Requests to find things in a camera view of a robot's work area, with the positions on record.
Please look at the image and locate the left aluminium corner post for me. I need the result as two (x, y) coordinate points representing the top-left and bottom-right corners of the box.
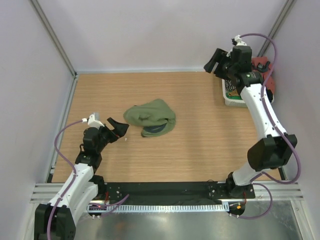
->
(28, 0), (77, 77)

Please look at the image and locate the aluminium frame rail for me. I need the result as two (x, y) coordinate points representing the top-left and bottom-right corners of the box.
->
(30, 181), (304, 204)

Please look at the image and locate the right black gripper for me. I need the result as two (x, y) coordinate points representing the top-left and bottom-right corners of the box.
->
(202, 49), (235, 82)

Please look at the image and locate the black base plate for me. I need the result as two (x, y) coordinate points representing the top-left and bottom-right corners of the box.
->
(105, 180), (256, 202)

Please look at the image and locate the black tank top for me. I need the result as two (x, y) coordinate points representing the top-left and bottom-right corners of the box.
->
(266, 89), (274, 104)

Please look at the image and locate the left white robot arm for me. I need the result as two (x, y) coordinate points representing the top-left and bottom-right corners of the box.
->
(33, 114), (129, 240)

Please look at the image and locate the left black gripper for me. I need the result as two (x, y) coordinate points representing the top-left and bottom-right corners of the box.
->
(95, 118), (128, 153)

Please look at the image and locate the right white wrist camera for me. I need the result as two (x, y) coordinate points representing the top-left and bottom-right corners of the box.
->
(231, 35), (247, 46)

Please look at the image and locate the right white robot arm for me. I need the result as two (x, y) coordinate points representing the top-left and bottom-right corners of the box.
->
(204, 45), (298, 198)

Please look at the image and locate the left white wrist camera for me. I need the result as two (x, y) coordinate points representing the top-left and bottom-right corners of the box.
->
(87, 112), (105, 129)

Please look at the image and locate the yellow garment in basket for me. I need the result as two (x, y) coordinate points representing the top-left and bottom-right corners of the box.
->
(226, 90), (240, 98)

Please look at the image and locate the green tank top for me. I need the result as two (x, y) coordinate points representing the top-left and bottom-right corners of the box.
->
(123, 98), (176, 138)

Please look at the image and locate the right aluminium corner post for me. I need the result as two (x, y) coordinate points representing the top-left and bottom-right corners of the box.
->
(257, 0), (297, 57)

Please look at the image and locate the aluminium corner post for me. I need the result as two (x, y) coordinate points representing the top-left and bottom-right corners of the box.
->
(28, 0), (77, 77)
(257, 0), (297, 57)

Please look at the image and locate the pink tank top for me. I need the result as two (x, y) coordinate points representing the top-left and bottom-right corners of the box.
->
(251, 56), (276, 94)

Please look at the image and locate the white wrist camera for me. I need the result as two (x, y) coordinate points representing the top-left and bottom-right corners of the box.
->
(231, 35), (247, 46)
(87, 112), (105, 129)

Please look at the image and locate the white slotted cable duct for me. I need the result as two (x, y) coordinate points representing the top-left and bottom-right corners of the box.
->
(86, 203), (230, 213)

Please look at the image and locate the striped tank top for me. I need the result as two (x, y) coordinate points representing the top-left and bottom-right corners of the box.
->
(224, 79), (236, 92)

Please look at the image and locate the white laundry basket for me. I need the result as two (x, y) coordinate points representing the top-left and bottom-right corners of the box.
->
(221, 79), (247, 108)

